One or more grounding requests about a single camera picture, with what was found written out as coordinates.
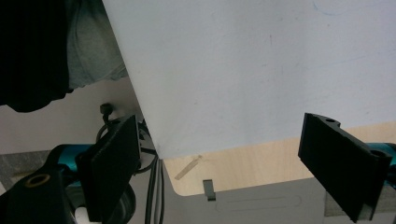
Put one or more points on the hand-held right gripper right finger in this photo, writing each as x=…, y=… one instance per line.
x=339, y=168

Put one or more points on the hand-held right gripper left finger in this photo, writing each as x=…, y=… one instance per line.
x=112, y=165

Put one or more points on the black plug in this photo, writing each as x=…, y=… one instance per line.
x=106, y=110

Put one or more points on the clear tape strip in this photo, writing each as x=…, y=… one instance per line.
x=187, y=168

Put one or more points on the grey cloth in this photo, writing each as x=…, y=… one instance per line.
x=90, y=46

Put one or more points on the white sheet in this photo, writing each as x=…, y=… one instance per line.
x=249, y=71

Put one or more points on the dark cloth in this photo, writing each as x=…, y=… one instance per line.
x=31, y=53

